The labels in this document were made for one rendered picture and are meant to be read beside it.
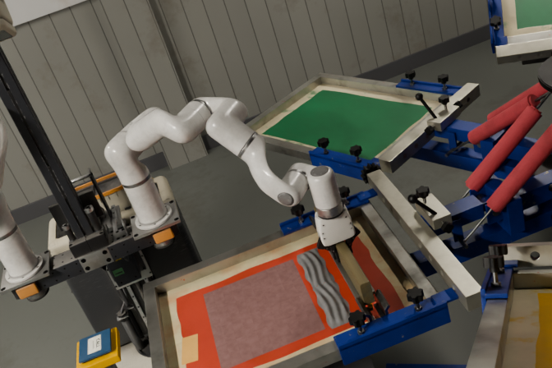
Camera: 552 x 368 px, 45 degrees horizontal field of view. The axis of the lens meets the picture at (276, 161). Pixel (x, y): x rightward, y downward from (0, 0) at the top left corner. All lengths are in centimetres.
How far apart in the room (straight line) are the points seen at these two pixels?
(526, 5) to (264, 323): 164
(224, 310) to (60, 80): 305
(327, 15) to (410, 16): 67
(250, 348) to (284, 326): 11
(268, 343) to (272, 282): 25
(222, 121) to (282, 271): 55
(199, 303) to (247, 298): 16
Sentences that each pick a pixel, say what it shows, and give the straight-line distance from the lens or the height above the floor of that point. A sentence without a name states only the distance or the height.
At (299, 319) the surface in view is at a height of 96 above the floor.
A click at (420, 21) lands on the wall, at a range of 535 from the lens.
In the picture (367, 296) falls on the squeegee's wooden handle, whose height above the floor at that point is 104.
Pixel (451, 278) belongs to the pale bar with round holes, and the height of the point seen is 104.
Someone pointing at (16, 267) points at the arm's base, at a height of 119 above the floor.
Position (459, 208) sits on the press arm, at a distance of 204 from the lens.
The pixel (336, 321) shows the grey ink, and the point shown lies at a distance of 189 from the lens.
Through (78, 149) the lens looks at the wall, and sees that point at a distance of 501.
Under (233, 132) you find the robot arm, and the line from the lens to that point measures 181.
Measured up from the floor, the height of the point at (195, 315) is 96.
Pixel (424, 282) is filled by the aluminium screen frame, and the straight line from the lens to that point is 189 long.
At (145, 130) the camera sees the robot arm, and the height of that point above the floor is 150.
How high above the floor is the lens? 225
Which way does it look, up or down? 29 degrees down
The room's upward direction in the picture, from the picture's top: 18 degrees counter-clockwise
